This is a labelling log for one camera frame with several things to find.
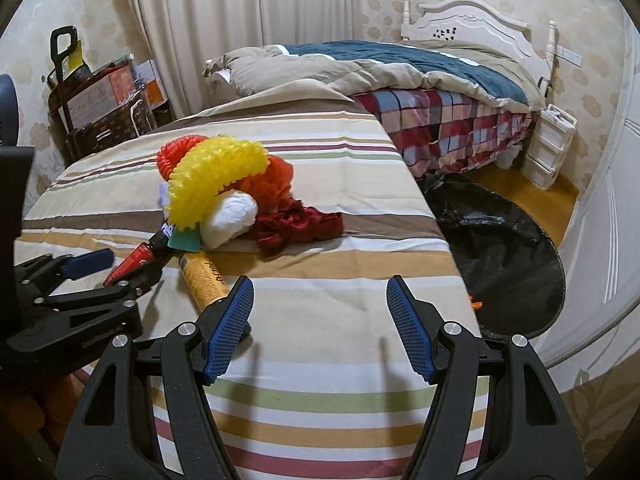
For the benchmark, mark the plaid bed sheet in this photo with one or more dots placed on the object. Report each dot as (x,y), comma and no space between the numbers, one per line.
(450,125)

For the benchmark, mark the white plastic drawer unit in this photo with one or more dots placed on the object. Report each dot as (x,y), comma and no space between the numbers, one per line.
(547,150)

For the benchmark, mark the dark red cloth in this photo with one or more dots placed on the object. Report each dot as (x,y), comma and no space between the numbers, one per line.
(300,225)

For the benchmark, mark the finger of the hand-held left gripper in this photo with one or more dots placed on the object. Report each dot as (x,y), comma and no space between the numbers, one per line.
(90,262)
(125,287)

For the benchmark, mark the green plastic piece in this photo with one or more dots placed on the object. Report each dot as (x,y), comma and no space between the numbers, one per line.
(184,240)

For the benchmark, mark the beige and teal duvet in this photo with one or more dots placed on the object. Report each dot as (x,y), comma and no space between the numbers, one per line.
(400,67)

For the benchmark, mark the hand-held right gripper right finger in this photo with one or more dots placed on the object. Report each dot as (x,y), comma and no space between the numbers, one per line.
(410,330)

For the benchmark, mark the yellow paper tag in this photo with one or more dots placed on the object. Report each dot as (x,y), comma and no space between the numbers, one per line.
(75,57)

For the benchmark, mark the grey and orange cardboard box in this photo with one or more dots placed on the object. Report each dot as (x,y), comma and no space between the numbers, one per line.
(97,92)

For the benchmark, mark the black office chair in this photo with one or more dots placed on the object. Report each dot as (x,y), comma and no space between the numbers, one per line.
(12,195)

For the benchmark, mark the white crumpled plastic bag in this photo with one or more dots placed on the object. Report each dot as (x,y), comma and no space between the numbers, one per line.
(230,217)

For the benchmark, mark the black hand trolley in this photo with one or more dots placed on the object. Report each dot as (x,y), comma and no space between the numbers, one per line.
(65,30)

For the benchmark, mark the white bed headboard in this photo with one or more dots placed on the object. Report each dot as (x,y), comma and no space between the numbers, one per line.
(480,22)

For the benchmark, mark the cream curtain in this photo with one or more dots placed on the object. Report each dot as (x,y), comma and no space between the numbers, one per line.
(240,10)

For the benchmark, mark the orange plastic bag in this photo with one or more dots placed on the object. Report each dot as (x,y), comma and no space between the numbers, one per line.
(280,175)

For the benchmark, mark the red tube with black cap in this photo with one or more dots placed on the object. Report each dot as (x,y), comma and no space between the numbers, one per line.
(132,262)

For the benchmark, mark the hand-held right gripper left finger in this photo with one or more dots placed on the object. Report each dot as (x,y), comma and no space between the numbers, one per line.
(230,325)

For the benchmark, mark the red foam net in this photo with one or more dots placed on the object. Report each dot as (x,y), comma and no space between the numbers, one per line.
(172,152)

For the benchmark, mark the yellow foam net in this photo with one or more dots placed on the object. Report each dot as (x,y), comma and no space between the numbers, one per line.
(210,170)

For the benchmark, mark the white and orange box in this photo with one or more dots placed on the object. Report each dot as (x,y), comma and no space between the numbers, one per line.
(150,82)

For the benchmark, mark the yellow spray can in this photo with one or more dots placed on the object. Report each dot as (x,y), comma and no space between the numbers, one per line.
(202,275)

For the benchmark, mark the black trash bin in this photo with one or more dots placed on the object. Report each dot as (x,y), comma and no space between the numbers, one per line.
(500,260)

